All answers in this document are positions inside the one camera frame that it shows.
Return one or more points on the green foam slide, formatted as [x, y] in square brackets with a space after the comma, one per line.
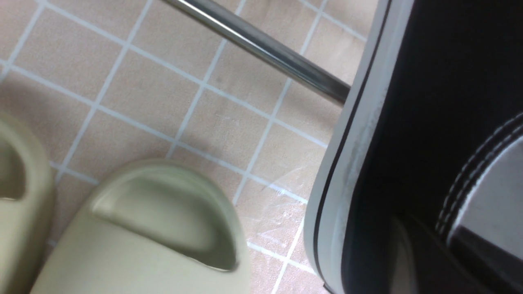
[26, 206]
[152, 227]

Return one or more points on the left green foam slide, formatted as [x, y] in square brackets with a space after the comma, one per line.
[26, 206]

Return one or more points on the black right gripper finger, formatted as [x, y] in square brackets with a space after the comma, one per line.
[422, 264]

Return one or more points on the black canvas sneaker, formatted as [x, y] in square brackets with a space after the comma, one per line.
[431, 128]

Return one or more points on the silver metal shoe rack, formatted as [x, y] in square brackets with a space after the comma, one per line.
[262, 46]

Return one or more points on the right green foam slide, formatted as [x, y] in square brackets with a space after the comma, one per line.
[152, 227]

